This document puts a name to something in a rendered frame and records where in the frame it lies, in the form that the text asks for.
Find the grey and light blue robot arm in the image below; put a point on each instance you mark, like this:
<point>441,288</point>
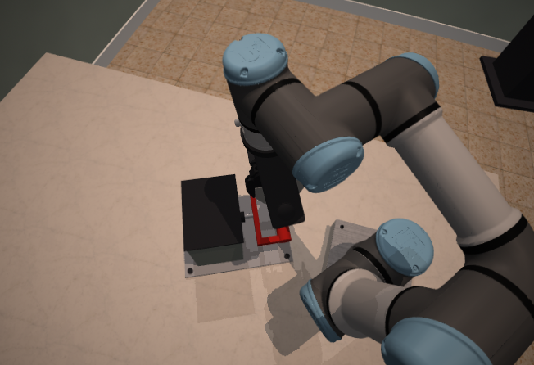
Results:
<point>483,315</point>

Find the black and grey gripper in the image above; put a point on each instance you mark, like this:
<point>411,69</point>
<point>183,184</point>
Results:
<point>252,181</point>

